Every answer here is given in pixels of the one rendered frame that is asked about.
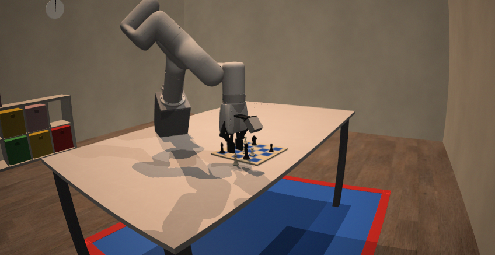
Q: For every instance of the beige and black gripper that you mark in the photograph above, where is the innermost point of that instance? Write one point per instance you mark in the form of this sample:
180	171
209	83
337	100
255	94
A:
229	123

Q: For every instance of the blue and tan chessboard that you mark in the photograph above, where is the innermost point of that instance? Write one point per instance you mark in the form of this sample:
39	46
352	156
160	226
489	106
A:
261	152

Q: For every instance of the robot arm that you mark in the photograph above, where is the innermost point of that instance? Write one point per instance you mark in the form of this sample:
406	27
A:
146	25

